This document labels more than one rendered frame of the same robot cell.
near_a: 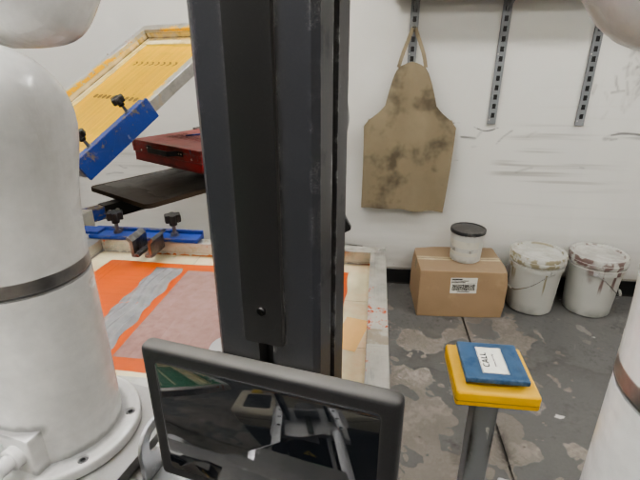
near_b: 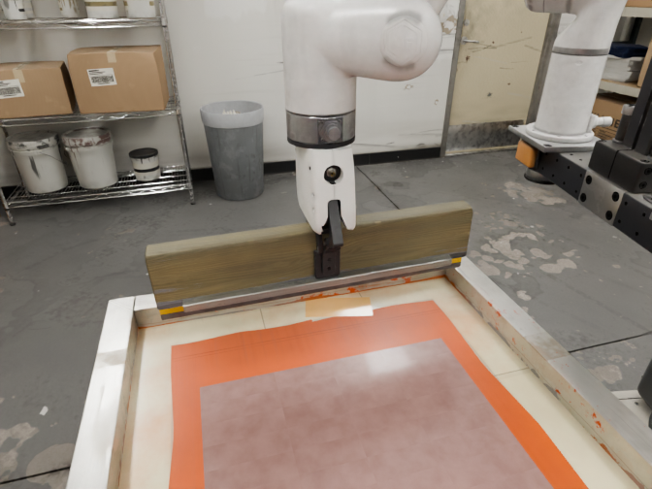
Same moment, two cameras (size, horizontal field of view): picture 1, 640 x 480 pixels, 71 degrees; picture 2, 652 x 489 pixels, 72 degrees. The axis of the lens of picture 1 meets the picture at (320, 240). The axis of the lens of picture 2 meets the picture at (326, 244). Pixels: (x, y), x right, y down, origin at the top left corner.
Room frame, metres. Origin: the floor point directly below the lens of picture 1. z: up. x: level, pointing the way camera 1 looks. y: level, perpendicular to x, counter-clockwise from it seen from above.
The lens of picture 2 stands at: (0.96, 0.46, 1.39)
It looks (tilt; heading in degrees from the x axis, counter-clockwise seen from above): 30 degrees down; 247
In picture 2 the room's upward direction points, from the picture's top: straight up
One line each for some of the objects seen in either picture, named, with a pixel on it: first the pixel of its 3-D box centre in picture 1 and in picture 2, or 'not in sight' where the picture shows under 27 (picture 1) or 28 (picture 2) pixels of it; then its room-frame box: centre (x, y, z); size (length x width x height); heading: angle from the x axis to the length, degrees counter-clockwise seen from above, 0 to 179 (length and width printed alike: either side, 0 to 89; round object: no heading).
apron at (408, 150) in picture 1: (409, 124); not in sight; (2.68, -0.52, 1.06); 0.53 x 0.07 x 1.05; 83
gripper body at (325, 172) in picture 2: not in sight; (321, 175); (0.77, 0.01, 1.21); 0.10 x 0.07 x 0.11; 83
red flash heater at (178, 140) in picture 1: (221, 145); not in sight; (2.07, 0.45, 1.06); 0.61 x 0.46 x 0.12; 143
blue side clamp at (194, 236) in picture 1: (147, 243); not in sight; (1.11, 0.46, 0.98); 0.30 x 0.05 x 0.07; 83
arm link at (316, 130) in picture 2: not in sight; (322, 122); (0.77, 0.02, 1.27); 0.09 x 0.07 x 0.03; 83
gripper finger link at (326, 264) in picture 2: not in sight; (329, 258); (0.78, 0.04, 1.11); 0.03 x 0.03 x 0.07; 83
